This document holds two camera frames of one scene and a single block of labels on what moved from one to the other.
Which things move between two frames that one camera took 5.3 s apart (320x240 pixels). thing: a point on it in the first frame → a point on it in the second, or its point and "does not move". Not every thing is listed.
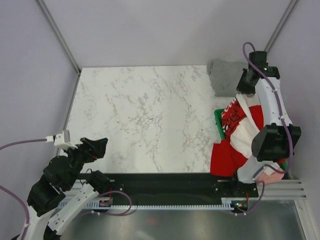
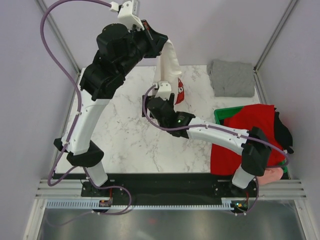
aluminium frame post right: x=289 y=10 does not move
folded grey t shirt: x=225 y=75 does not move
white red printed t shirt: x=242 y=118 → x=168 y=69
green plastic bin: x=218 y=116 does not move
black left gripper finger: x=97 y=152 → x=159 y=40
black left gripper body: x=78 y=158 → x=142 y=41
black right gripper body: x=244 y=86 → x=171 y=101
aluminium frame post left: x=59 y=36 does not move
